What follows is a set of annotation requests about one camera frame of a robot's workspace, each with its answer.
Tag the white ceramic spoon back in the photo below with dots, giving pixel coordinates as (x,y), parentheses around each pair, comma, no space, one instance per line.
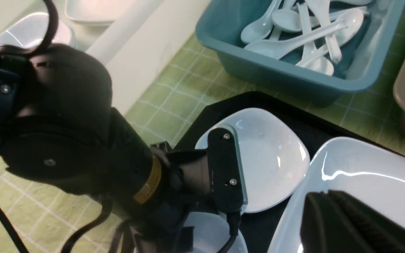
(289,20)

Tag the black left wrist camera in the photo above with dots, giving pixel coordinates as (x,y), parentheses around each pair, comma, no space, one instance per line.
(213,174)

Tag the teal plastic bin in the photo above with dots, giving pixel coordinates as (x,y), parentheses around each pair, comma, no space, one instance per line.
(220,26)

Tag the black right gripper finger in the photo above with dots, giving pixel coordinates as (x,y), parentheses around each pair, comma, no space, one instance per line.
(337,222)

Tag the green checkered tablecloth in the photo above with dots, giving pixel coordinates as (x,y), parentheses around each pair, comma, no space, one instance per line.
(45,216)

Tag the large white rice plate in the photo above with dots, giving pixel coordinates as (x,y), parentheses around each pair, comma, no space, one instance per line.
(373,175)

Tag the large white plastic bin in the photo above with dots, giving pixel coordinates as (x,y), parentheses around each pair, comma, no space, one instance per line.
(138,45)

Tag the white ceramic spoon long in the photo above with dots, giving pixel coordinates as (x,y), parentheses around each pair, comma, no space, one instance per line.
(343,29)

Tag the black serving tray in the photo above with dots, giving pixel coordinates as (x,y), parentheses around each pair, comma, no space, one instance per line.
(312,131)

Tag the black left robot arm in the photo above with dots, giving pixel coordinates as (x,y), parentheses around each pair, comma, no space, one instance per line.
(57,127)

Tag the white small dish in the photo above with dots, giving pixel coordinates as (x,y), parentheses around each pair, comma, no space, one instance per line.
(274,159)

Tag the upper white square plate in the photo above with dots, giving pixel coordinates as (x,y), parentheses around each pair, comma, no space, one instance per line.
(96,12)

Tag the white small bowl front tray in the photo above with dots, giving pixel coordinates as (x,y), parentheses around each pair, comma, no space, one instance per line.
(210,232)

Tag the white small square bowl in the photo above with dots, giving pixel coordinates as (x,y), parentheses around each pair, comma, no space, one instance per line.
(30,31)

